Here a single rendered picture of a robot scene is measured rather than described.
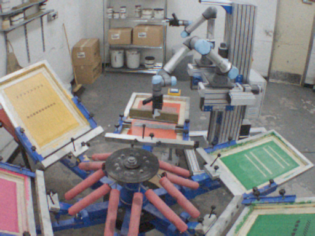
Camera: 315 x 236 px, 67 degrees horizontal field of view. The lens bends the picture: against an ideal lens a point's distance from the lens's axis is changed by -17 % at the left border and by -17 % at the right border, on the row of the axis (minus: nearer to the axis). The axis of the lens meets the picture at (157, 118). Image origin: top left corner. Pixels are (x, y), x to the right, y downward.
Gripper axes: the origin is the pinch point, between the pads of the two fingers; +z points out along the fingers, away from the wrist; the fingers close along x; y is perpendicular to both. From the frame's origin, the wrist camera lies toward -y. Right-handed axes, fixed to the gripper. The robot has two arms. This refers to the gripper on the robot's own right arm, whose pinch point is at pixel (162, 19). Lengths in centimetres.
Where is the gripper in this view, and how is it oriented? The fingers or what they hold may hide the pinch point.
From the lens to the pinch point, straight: 326.0
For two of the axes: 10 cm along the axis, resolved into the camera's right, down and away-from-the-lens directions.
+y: 0.3, 7.7, 6.3
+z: -9.4, -1.9, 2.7
